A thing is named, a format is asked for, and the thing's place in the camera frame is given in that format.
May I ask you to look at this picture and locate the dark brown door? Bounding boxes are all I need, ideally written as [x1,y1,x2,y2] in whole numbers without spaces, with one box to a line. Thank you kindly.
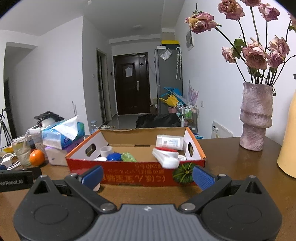
[113,53,151,115]

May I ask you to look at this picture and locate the clear drinking glass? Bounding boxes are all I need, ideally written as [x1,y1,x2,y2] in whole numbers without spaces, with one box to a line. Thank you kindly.
[11,136,31,167]

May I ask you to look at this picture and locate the black bag on chair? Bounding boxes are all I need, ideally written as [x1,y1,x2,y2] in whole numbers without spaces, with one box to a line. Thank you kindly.
[135,113,181,128]

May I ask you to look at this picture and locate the black headset on container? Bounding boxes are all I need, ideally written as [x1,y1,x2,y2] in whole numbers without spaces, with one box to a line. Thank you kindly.
[34,111,64,123]

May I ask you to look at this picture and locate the white bottle cap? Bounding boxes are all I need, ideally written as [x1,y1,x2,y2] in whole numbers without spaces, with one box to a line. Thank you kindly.
[94,157,107,162]

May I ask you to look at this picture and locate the purple coral decoration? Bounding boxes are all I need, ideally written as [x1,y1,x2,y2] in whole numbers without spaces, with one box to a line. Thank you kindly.
[188,81,199,105]

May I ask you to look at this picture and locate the white wall panel box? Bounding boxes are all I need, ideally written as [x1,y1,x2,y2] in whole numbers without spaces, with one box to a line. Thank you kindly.
[186,30,194,51]

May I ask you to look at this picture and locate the white purple tissue pack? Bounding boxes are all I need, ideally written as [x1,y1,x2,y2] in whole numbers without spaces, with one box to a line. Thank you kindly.
[45,137,84,166]

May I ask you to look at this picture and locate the yellow thermos jug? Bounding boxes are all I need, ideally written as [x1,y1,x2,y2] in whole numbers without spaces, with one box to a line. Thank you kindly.
[277,94,296,178]

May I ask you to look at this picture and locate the black camera tripod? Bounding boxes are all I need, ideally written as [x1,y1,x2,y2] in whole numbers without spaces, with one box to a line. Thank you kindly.
[0,108,12,151]

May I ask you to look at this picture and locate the red white lint brush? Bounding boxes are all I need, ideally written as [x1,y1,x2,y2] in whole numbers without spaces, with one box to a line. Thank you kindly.
[152,148,180,170]

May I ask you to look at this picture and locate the pink textured vase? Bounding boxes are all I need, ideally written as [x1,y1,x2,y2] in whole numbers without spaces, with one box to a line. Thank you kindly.
[240,82,273,152]

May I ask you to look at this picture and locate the orange fruit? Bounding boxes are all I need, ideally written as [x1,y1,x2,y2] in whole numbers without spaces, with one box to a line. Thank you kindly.
[29,149,45,166]

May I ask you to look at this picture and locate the wire storage trolley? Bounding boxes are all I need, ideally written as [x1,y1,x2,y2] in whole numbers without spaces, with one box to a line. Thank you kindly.
[177,104,199,135]

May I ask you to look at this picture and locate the red cardboard box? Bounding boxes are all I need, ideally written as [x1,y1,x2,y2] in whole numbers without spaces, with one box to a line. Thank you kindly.
[66,127,206,186]

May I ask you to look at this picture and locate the yellow box on refrigerator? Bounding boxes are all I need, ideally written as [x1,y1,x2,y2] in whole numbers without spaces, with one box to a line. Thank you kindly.
[161,40,180,45]

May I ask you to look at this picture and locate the clear plastic container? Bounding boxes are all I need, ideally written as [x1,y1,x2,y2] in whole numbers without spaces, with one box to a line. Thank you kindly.
[156,135,184,151]

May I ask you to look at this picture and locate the grey refrigerator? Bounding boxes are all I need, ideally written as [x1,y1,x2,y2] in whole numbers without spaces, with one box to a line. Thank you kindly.
[154,49,183,114]

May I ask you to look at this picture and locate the white charger with cable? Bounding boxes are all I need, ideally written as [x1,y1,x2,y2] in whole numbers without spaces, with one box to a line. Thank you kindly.
[1,153,21,171]

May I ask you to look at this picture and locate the dried pink roses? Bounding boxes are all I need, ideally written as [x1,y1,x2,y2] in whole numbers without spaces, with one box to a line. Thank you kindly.
[184,0,296,85]

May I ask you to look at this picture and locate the blue tissue pack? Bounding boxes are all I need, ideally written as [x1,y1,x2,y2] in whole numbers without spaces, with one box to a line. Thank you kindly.
[42,116,85,150]

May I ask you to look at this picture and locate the green spray bottle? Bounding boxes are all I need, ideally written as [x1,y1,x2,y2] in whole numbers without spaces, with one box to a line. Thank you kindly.
[121,152,137,163]

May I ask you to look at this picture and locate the yellow blue bags pile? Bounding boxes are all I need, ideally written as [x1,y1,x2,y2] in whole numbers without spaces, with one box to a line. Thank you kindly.
[159,87,186,108]

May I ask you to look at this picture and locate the white tape roll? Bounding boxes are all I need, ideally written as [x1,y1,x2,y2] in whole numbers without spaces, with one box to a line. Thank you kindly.
[100,146,114,158]

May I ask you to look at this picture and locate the blue plastic cap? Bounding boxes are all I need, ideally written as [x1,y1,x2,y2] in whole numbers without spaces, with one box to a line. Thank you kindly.
[106,153,122,161]

